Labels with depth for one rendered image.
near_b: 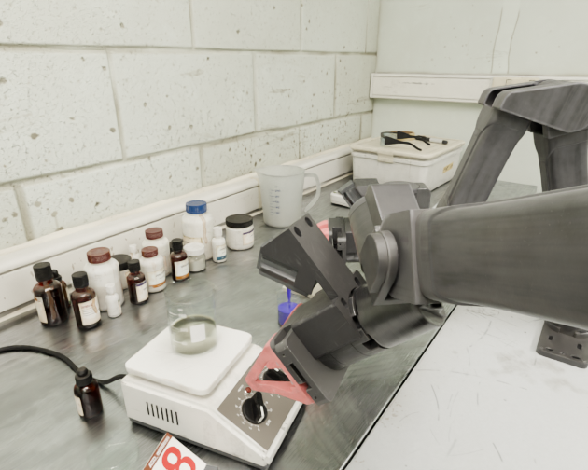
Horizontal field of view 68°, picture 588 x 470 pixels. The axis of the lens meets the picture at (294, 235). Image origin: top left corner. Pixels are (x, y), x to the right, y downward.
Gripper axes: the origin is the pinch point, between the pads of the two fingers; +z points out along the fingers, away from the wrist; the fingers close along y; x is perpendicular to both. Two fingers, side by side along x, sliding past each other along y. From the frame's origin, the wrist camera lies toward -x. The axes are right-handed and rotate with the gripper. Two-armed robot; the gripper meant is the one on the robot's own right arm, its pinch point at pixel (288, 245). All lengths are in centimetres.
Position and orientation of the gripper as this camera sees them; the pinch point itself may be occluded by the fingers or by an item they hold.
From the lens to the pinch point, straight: 71.1
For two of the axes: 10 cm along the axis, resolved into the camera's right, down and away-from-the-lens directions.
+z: -10.0, 0.1, 0.7
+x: 0.3, 9.3, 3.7
